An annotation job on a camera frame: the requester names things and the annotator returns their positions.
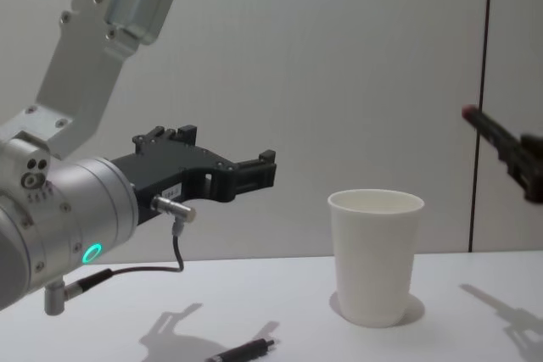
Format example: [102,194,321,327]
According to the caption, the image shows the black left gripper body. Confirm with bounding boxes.
[109,142,239,228]

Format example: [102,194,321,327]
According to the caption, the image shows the white table cloth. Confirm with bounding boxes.
[0,250,543,362]

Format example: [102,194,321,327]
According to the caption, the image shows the white paper cup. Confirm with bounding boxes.
[327,189,426,330]

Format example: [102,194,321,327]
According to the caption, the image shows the black pen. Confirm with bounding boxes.
[203,337,279,362]

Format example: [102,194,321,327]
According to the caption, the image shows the thin dark cable silver plugs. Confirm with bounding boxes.
[45,194,199,316]

